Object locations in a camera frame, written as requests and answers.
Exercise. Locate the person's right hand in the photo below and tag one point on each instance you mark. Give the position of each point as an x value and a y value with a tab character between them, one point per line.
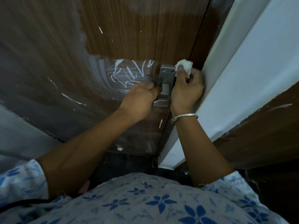
185	93

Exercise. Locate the person's left hand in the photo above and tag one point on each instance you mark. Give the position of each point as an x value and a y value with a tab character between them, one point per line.
137	100

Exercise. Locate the person's right thumb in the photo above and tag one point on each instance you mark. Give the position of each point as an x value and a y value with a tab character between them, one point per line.
179	71

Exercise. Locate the person's left fingers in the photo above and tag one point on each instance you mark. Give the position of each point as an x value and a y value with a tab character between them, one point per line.
155	89

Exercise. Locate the white cleaning cloth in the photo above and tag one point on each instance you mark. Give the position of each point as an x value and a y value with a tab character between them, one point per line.
186	65

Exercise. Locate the person's right forearm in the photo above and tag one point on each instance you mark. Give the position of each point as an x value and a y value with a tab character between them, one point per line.
198	149

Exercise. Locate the person's left forearm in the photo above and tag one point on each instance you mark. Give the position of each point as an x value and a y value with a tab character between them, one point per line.
93	146

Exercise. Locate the silver bangle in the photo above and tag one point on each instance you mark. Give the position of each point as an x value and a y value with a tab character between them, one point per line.
184	116

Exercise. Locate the brown wooden door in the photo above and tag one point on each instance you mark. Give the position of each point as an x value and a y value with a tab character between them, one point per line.
93	55

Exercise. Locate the brown wooden panel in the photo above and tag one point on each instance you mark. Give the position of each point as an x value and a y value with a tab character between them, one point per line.
259	135

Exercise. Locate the white blue floral garment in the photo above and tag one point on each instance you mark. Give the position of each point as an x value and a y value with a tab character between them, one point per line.
151	200

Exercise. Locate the dark brown door frame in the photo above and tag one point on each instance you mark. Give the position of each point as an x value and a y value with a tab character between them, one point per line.
208	37

